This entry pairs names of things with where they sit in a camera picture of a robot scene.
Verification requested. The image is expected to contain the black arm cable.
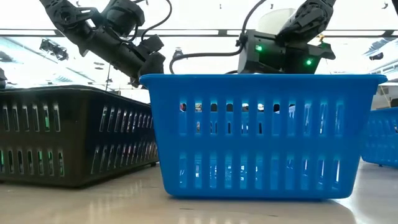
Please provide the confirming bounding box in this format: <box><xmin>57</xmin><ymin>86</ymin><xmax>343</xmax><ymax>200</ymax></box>
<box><xmin>169</xmin><ymin>0</ymin><xmax>268</xmax><ymax>75</ymax></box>
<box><xmin>129</xmin><ymin>0</ymin><xmax>174</xmax><ymax>43</ymax></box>

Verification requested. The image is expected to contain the black ceiling fixture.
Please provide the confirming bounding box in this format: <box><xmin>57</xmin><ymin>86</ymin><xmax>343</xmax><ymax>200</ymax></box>
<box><xmin>39</xmin><ymin>39</ymin><xmax>70</xmax><ymax>62</ymax></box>

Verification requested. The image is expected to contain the white shade wooden table lamp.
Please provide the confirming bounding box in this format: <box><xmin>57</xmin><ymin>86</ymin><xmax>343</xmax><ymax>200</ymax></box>
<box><xmin>256</xmin><ymin>7</ymin><xmax>298</xmax><ymax>35</ymax></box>

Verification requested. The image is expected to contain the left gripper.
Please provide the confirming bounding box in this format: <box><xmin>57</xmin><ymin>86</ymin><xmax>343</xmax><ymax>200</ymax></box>
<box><xmin>79</xmin><ymin>28</ymin><xmax>166</xmax><ymax>88</ymax></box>

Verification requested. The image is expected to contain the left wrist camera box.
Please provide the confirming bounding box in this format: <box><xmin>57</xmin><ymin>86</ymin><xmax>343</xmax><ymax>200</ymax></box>
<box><xmin>136</xmin><ymin>34</ymin><xmax>165</xmax><ymax>53</ymax></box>

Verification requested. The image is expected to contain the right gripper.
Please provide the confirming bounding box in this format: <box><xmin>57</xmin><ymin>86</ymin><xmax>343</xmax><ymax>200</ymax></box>
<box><xmin>238</xmin><ymin>29</ymin><xmax>336</xmax><ymax>75</ymax></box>

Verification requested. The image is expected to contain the black plastic basket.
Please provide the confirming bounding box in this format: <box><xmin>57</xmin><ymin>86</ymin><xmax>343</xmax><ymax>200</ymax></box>
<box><xmin>0</xmin><ymin>84</ymin><xmax>160</xmax><ymax>188</ymax></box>

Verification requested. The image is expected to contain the blue plastic basket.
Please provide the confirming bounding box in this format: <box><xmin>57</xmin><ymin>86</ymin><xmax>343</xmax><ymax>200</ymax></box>
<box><xmin>139</xmin><ymin>73</ymin><xmax>389</xmax><ymax>200</ymax></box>
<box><xmin>360</xmin><ymin>107</ymin><xmax>398</xmax><ymax>168</ymax></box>

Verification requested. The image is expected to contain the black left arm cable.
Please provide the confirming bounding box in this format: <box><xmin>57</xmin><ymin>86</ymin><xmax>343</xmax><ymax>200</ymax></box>
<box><xmin>129</xmin><ymin>0</ymin><xmax>174</xmax><ymax>43</ymax></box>

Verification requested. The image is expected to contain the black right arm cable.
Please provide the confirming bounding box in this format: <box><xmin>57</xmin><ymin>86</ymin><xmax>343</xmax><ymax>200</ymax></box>
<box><xmin>169</xmin><ymin>0</ymin><xmax>268</xmax><ymax>75</ymax></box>

